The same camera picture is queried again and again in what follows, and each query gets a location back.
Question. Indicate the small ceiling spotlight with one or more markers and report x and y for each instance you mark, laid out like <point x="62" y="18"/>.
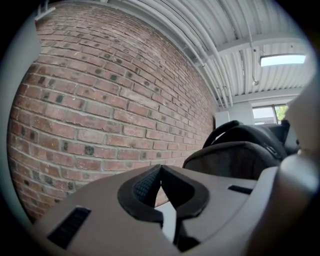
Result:
<point x="255" y="82"/>

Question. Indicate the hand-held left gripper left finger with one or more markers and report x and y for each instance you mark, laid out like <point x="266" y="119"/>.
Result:
<point x="100" y="220"/>

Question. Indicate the dark grey backpack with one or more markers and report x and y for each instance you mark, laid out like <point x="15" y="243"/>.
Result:
<point x="237" y="155"/>

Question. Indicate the rectangular ceiling light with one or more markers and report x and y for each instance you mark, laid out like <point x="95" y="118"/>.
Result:
<point x="282" y="60"/>

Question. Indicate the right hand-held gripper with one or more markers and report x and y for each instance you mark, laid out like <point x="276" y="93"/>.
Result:
<point x="292" y="142"/>

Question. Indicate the black framed window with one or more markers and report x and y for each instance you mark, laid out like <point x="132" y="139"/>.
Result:
<point x="268" y="115"/>

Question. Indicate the bundle of white ceiling pipes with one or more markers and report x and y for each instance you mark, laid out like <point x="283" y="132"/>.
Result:
<point x="207" y="57"/>

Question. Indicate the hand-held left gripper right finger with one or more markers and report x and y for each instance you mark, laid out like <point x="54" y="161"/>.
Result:
<point x="220" y="200"/>

